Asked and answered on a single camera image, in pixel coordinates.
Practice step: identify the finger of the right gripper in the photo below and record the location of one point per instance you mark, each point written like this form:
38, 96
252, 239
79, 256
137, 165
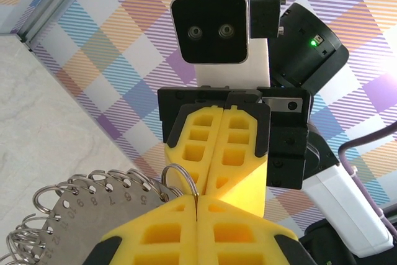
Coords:
248, 168
204, 141

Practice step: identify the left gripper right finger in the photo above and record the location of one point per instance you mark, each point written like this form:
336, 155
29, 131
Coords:
242, 234

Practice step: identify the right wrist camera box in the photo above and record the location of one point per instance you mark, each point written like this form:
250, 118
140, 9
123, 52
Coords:
211, 23

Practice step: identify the aluminium corner post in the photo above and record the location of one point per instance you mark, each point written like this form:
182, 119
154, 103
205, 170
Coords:
52, 7

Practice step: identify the metal keyring plate with rings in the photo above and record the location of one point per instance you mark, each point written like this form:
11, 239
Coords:
102, 212

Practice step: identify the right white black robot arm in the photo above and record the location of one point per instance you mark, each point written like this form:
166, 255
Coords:
341, 209

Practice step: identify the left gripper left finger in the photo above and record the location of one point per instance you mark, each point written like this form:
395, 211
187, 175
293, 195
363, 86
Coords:
155, 234

